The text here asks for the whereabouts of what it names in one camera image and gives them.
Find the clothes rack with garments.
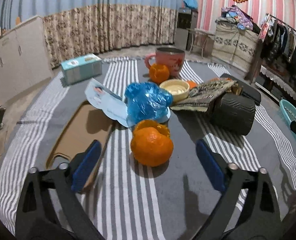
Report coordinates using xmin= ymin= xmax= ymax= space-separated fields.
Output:
xmin=257 ymin=12 xmax=296 ymax=86

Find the black flat pouch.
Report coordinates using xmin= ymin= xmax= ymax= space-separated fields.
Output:
xmin=220 ymin=73 xmax=261 ymax=106

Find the grey water dispenser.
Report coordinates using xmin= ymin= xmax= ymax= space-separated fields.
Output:
xmin=174 ymin=8 xmax=198 ymax=50

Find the brown paper wrapper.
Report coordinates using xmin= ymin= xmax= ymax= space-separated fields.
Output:
xmin=170 ymin=80 xmax=242 ymax=112

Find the cream plastic lid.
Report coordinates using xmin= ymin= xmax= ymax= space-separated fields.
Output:
xmin=159 ymin=79 xmax=190 ymax=102

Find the light blue paper leaflet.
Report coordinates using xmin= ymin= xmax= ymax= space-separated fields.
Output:
xmin=85 ymin=79 xmax=171 ymax=128

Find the brown phone case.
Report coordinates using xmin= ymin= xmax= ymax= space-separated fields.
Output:
xmin=45 ymin=101 xmax=114 ymax=193

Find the pink metal mug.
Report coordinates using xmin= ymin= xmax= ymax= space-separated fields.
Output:
xmin=144 ymin=46 xmax=185 ymax=77

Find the orange peel by mug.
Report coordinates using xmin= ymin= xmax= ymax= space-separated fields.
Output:
xmin=149 ymin=63 xmax=170 ymax=85

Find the blue covered water bottle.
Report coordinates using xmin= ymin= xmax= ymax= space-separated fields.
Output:
xmin=183 ymin=0 xmax=198 ymax=10

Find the low bench with lace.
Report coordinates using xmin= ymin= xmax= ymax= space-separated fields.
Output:
xmin=255 ymin=66 xmax=296 ymax=103

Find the white sideboard cabinet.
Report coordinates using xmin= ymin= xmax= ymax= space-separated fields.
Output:
xmin=0 ymin=16 xmax=53 ymax=107

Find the small metal folding table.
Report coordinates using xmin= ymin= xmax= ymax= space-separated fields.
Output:
xmin=188 ymin=28 xmax=215 ymax=58

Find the small orange cap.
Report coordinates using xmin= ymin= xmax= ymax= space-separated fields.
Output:
xmin=187 ymin=80 xmax=198 ymax=90

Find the blue floral curtain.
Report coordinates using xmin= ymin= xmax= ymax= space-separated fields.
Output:
xmin=0 ymin=0 xmax=182 ymax=66

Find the light blue trash basket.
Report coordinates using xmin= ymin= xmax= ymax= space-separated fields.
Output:
xmin=279 ymin=99 xmax=296 ymax=128

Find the pile of folded clothes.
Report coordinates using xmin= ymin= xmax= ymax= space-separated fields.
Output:
xmin=215 ymin=5 xmax=261 ymax=34

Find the blue plastic bag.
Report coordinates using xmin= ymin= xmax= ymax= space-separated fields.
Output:
xmin=124 ymin=82 xmax=173 ymax=124

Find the cabinet with patterned cover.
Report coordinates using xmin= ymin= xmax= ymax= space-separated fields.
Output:
xmin=211 ymin=22 xmax=258 ymax=73

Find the grey striped table cloth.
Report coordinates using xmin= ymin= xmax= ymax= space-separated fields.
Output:
xmin=0 ymin=56 xmax=296 ymax=240

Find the orange snack wrapper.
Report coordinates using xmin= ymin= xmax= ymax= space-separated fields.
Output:
xmin=208 ymin=77 xmax=232 ymax=82

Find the light blue tissue box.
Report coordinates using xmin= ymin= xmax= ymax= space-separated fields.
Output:
xmin=60 ymin=54 xmax=102 ymax=85

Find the orange peel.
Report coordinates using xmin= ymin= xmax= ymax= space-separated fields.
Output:
xmin=130 ymin=120 xmax=173 ymax=167
xmin=149 ymin=63 xmax=170 ymax=85

